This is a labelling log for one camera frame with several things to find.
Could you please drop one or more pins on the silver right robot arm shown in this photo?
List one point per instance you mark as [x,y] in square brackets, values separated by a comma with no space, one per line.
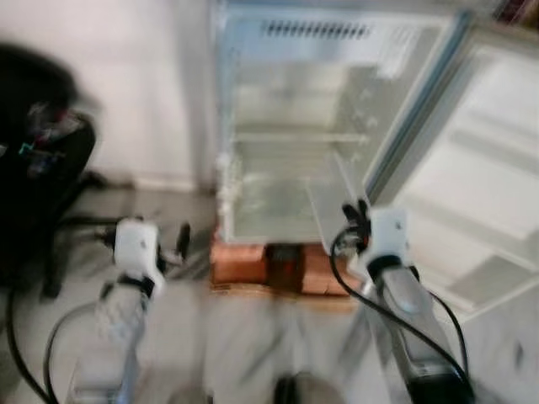
[413,320]

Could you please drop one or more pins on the clear plastic fridge flap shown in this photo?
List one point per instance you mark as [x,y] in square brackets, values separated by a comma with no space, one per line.
[330,202]

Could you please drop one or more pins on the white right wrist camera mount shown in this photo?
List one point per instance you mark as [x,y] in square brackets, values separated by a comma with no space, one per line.
[389,240]

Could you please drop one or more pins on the white open fridge cabinet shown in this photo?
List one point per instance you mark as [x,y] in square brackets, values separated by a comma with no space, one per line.
[286,101]

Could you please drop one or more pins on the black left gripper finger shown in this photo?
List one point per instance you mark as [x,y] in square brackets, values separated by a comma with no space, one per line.
[183,240]

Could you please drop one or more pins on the grey robot right leg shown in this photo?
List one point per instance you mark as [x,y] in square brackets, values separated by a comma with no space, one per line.
[316,391]

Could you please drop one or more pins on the brown wooden block stack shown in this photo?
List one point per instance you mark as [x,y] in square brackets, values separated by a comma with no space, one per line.
[240,265]

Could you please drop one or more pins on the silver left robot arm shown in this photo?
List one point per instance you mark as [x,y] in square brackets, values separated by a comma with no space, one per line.
[114,337]

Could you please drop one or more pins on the glass fridge shelf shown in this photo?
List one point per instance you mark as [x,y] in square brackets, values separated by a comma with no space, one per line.
[299,135]

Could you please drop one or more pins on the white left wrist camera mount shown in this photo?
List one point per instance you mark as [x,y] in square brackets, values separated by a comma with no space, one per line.
[136,248]

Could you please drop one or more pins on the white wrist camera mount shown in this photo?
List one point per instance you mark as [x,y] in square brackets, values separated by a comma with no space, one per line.
[389,240]
[136,248]

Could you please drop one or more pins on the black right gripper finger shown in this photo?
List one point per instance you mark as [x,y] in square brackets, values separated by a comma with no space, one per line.
[350,215]

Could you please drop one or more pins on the white fridge door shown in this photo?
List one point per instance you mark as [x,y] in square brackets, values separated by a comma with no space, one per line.
[480,168]

